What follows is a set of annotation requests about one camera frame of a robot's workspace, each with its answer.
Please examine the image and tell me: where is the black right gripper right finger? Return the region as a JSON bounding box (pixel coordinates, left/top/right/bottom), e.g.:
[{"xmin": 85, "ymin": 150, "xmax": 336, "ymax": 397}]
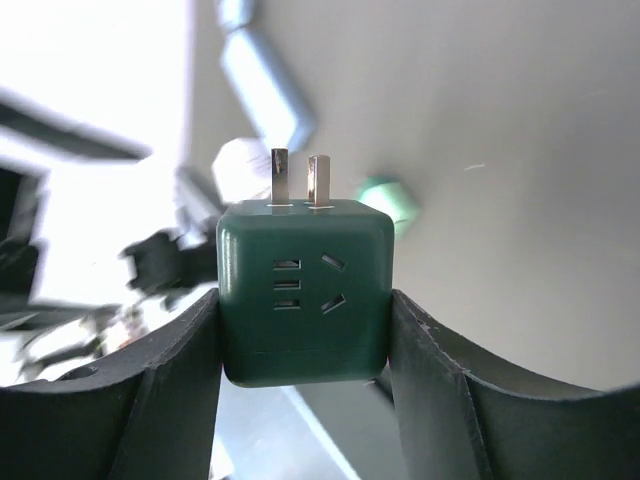
[{"xmin": 390, "ymin": 290, "xmax": 639, "ymax": 479}]

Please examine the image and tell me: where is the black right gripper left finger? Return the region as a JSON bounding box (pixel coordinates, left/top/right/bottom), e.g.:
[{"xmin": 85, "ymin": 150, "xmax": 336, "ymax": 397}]
[{"xmin": 1, "ymin": 290, "xmax": 221, "ymax": 479}]

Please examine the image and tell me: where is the dark green cube socket adapter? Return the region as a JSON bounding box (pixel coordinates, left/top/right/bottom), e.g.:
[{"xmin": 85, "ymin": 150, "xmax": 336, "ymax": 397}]
[{"xmin": 216, "ymin": 148, "xmax": 395, "ymax": 388}]

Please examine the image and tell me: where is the light green plug adapter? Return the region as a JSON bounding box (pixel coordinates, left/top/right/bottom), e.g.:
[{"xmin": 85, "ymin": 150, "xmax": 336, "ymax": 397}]
[{"xmin": 355, "ymin": 175, "xmax": 420, "ymax": 238}]

